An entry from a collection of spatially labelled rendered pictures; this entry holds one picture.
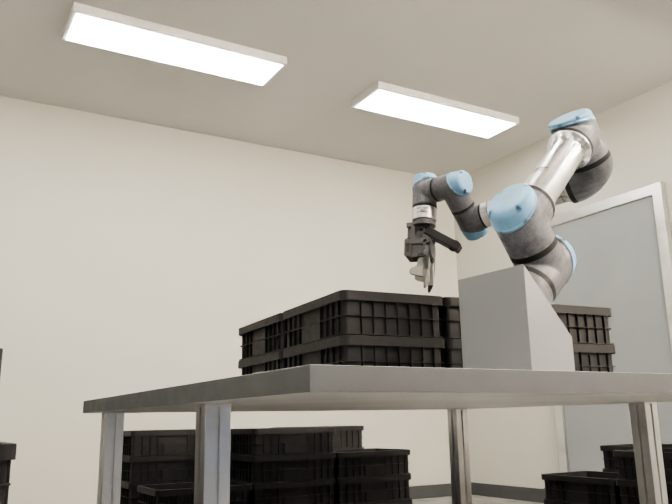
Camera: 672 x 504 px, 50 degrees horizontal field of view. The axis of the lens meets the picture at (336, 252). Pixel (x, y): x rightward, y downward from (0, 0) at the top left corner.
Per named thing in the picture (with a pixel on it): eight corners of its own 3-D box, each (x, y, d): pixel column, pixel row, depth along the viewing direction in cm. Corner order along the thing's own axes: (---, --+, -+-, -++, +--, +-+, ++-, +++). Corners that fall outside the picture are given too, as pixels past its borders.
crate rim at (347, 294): (445, 305, 187) (445, 296, 187) (342, 298, 174) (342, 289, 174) (371, 324, 221) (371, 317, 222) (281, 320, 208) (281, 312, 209)
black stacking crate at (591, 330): (617, 348, 210) (613, 310, 213) (538, 345, 197) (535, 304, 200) (526, 359, 245) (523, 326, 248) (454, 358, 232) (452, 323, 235)
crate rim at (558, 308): (614, 316, 212) (613, 308, 213) (535, 311, 200) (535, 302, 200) (524, 331, 247) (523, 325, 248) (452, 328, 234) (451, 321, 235)
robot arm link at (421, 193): (429, 168, 218) (407, 175, 223) (428, 202, 214) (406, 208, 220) (444, 176, 223) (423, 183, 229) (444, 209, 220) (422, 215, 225)
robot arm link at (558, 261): (565, 305, 164) (589, 270, 171) (540, 258, 160) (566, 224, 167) (521, 307, 173) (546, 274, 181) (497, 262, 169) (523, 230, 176)
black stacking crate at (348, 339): (450, 386, 182) (447, 338, 185) (344, 385, 169) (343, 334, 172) (373, 392, 217) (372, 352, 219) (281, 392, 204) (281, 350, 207)
